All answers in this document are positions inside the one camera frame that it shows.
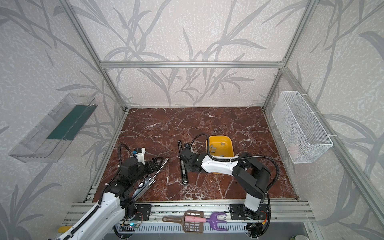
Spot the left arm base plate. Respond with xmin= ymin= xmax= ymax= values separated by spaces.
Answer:
xmin=129 ymin=204 xmax=152 ymax=222

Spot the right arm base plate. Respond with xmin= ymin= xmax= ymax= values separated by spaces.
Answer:
xmin=229 ymin=204 xmax=270 ymax=221

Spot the white wire mesh basket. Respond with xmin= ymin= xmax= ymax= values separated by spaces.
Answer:
xmin=272 ymin=91 xmax=333 ymax=164

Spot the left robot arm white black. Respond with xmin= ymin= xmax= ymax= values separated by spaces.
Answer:
xmin=58 ymin=158 xmax=169 ymax=240

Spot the small circuit board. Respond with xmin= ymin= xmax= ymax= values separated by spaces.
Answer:
xmin=120 ymin=223 xmax=141 ymax=232

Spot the purple plastic fork tool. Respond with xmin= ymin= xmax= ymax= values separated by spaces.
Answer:
xmin=206 ymin=212 xmax=228 ymax=232

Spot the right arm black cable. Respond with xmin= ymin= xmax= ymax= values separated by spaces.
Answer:
xmin=189 ymin=133 xmax=281 ymax=238

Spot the brown slotted spatula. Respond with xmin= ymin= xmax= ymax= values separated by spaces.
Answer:
xmin=162 ymin=210 xmax=204 ymax=233

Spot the green yellow scoop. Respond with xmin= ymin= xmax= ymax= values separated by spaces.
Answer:
xmin=58 ymin=226 xmax=72 ymax=234

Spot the clear plastic wall bin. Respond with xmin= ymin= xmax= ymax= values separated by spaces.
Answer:
xmin=9 ymin=94 xmax=98 ymax=163

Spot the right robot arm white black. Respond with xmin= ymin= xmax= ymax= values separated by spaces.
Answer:
xmin=179 ymin=148 xmax=280 ymax=212

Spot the pink handle tool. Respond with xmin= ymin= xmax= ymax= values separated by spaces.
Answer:
xmin=185 ymin=215 xmax=206 ymax=223

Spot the yellow plastic tray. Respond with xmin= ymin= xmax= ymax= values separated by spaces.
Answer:
xmin=202 ymin=136 xmax=237 ymax=176

